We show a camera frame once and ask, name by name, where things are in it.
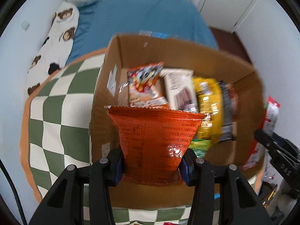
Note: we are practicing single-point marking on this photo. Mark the white chocolate biscuit pack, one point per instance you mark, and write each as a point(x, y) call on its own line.
point(179, 89)

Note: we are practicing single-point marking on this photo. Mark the black snack bag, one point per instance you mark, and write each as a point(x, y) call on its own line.
point(229, 103)

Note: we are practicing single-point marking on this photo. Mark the cardboard milk box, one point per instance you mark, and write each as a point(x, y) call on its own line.
point(131, 50)

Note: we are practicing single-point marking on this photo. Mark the blue bed sheet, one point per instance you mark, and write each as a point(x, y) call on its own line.
point(100, 20)

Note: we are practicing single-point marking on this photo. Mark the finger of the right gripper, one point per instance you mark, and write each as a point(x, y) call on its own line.
point(280, 143)

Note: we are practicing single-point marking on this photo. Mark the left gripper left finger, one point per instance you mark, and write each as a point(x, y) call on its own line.
point(117, 166)

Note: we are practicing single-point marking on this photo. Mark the wall light switch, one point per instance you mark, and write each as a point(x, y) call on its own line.
point(25, 25)

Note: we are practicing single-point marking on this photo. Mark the red white snack pack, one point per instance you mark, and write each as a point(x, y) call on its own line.
point(265, 129)

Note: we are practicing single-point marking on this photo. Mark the long yellow snack bag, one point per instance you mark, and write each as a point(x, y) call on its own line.
point(210, 103)

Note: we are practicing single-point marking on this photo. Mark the green snack packet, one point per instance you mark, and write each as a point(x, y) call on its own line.
point(200, 147)

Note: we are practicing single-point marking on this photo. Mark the bear print pillow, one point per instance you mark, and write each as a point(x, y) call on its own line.
point(56, 48)

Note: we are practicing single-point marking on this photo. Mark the white door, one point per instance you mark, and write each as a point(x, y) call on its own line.
point(224, 14)

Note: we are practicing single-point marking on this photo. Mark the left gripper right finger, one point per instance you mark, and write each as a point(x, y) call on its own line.
point(188, 168)

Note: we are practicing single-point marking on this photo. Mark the orange snack bag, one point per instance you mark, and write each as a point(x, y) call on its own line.
point(153, 142)

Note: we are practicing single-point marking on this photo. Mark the panda snack bag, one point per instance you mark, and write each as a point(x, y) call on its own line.
point(142, 90)

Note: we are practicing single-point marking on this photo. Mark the green white checkered mat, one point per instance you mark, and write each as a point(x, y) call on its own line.
point(56, 132)

